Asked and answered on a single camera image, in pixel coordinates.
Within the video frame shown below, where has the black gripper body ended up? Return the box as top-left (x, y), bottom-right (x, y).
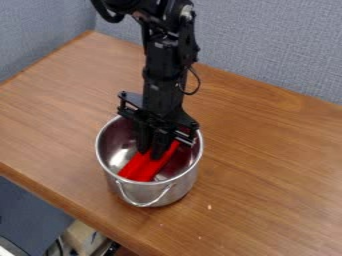
top-left (118, 67), bottom-right (201, 145)

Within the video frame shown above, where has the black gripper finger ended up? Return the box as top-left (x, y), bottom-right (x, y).
top-left (152, 129), bottom-right (174, 160)
top-left (137, 122), bottom-right (153, 154)

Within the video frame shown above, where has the red block object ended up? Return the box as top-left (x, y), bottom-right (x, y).
top-left (118, 141), bottom-right (181, 182)

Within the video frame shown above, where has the metal pot with handle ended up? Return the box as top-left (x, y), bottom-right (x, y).
top-left (96, 116), bottom-right (205, 207)

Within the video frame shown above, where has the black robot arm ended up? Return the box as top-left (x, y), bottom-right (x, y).
top-left (92, 0), bottom-right (200, 160)

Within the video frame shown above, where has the beige box under table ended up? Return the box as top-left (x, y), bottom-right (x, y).
top-left (62, 220), bottom-right (109, 256)

